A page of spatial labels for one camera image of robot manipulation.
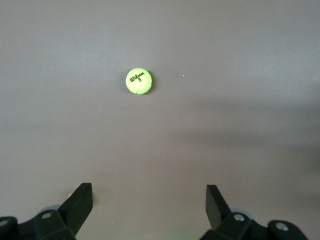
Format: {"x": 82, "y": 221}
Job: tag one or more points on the brown table mat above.
{"x": 160, "y": 150}

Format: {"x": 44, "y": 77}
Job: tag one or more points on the yellow tennis ball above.
{"x": 138, "y": 81}
{"x": 69, "y": 195}

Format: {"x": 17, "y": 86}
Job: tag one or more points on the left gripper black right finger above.
{"x": 225, "y": 225}

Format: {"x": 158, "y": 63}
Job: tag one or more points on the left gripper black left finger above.
{"x": 62, "y": 220}

